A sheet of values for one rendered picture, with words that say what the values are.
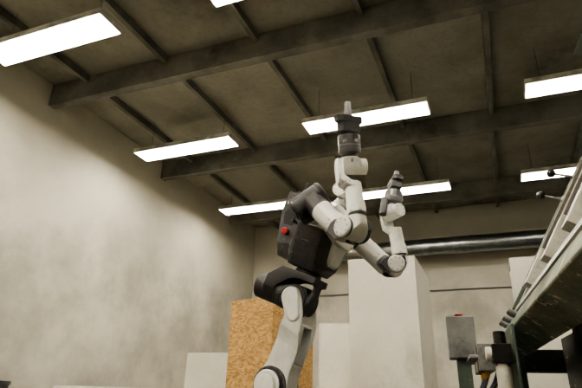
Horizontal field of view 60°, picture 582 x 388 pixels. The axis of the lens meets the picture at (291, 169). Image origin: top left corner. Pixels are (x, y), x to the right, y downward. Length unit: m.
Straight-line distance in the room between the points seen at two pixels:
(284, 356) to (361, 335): 2.45
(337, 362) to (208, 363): 1.89
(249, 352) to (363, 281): 1.33
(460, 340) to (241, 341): 1.92
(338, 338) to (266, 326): 2.75
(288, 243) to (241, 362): 1.85
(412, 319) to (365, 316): 0.40
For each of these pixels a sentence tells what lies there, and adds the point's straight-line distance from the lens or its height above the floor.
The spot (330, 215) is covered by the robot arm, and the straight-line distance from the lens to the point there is 1.90.
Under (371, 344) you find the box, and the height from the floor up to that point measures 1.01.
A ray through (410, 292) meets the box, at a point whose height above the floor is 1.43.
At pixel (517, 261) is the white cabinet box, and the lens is 6.07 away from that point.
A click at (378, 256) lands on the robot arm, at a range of 2.36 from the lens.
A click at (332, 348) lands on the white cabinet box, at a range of 6.44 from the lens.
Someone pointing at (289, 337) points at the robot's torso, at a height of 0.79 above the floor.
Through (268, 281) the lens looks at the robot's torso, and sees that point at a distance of 2.22.
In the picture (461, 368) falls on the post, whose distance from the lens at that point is 2.48.
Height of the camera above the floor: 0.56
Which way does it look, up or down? 25 degrees up
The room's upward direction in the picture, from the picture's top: 2 degrees clockwise
